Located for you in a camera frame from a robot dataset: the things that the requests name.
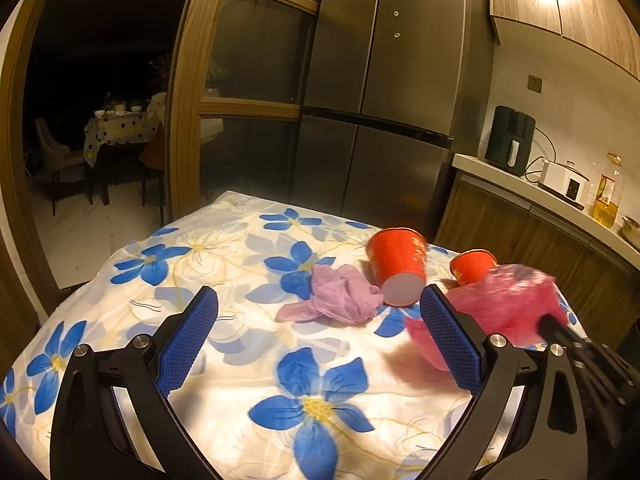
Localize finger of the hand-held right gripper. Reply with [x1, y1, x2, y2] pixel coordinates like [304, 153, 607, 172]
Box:
[538, 312, 603, 361]

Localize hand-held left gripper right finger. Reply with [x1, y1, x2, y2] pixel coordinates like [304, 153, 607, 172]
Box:
[419, 284, 588, 480]

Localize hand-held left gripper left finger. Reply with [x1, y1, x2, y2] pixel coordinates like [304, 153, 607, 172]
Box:
[50, 286, 221, 480]

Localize pink plastic bag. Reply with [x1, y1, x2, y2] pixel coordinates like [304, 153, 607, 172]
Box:
[405, 262, 568, 372]

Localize blue floral tablecloth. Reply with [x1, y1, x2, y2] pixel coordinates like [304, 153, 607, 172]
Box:
[0, 190, 576, 480]

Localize red paper cup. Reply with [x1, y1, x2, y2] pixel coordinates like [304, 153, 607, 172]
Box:
[366, 227, 428, 307]
[448, 248, 499, 288]

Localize wooden kitchen counter cabinet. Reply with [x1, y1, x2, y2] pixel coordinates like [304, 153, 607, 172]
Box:
[432, 152, 640, 351]

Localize metal bowl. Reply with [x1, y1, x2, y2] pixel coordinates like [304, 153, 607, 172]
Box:
[619, 215, 640, 251]

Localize purple crumpled cloth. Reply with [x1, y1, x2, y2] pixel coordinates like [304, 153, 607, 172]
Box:
[276, 265, 385, 325]

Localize cooking oil bottle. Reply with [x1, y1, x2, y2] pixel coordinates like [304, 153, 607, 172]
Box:
[590, 152, 626, 229]

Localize white rice cooker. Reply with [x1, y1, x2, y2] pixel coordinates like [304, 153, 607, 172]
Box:
[538, 159, 591, 211]

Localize black air fryer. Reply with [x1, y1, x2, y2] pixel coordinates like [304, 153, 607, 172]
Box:
[484, 105, 537, 177]

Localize dining table with dotted cloth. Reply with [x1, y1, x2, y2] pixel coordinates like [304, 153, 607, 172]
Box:
[82, 107, 167, 206]

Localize grey dining chair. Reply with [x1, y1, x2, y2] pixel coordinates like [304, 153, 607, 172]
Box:
[34, 117, 94, 217]

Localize wooden framed glass door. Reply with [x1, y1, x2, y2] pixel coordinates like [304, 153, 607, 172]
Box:
[165, 0, 328, 231]

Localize dark steel refrigerator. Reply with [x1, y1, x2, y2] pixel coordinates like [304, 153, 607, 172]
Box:
[290, 0, 496, 243]

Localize black power cable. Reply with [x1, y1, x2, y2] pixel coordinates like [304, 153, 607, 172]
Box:
[525, 127, 557, 183]

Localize wooden wall cabinets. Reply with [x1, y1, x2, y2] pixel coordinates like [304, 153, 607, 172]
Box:
[486, 0, 640, 83]

